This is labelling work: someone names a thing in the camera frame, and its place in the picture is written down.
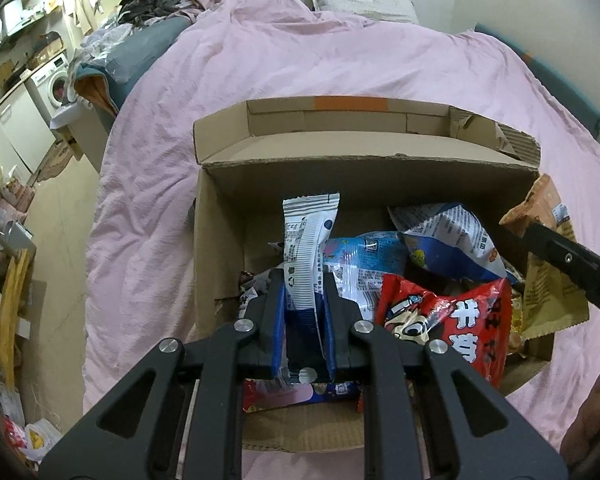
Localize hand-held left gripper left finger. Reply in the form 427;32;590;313
37;269;288;480

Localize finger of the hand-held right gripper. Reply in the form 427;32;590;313
521;221;600;324

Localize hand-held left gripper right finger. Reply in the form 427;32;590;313
323;274;570;480

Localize tan striped snack packet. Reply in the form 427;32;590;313
499;174;591;342

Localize dark blue snack packet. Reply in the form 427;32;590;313
310;381;362;405

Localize white red-trimmed snack bag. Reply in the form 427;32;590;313
242;379;312;414

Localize yellow orange snack bag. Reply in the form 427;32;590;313
505;266;528;358

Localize light blue snack bag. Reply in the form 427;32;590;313
324;231;407;312

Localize small white blue packet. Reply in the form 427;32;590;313
281;192;342;384

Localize blue silver chip bag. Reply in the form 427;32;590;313
387;202;507;282

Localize red snack bag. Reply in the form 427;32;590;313
374;274;513;387

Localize brown cardboard box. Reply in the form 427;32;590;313
192;95;556;454

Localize person's right forearm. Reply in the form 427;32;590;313
559;357;600;473

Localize white plastic bag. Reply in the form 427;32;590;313
0;417;64;464

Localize wooden rack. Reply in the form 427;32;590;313
0;230;37;392

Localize pink blanket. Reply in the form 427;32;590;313
82;0;600;480

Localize brown floor mat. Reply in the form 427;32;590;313
29;139;84;184

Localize grey blue cushion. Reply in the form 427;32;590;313
74;15;192;117

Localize grey pillow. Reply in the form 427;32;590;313
308;0;419;26

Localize white kitchen cabinets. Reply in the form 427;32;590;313
0;79;57;172

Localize white washing machine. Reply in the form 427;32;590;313
30;55;77;112

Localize cardboard box on counter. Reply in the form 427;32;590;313
0;32;67;87

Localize hanging beige towel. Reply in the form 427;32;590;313
62;0;104;32

